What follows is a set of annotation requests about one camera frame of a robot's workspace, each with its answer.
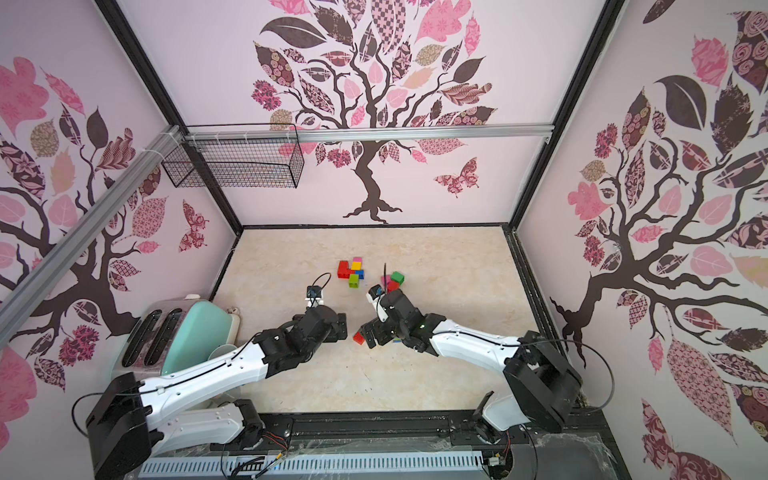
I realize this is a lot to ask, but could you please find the long red lego brick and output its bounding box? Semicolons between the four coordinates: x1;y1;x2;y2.
337;260;353;279

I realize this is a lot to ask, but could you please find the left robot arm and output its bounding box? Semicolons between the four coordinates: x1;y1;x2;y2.
85;305;347;479

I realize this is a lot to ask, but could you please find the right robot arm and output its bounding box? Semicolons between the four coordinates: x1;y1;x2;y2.
355;285;583;442

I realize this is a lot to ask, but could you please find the blue mug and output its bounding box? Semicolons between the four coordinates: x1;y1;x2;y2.
209;344;238;360

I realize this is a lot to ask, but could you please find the mint green toaster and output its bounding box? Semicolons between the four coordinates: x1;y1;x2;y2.
110;294;241;380

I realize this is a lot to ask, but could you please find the white slotted cable duct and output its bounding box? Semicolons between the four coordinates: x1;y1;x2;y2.
134;451;485;479

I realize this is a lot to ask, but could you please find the black wire basket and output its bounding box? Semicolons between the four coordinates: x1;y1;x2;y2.
162;123;305;189

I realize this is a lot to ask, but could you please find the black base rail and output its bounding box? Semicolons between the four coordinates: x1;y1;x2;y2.
118;404;629;479

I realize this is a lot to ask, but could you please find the aluminium frame bar back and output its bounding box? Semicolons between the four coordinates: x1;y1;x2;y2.
185;123;554;143

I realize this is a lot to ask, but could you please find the aluminium frame bar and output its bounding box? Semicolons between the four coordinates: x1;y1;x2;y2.
1;125;183;346
185;123;554;143

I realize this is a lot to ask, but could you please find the aluminium frame bar left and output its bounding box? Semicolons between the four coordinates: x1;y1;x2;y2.
1;125;183;346

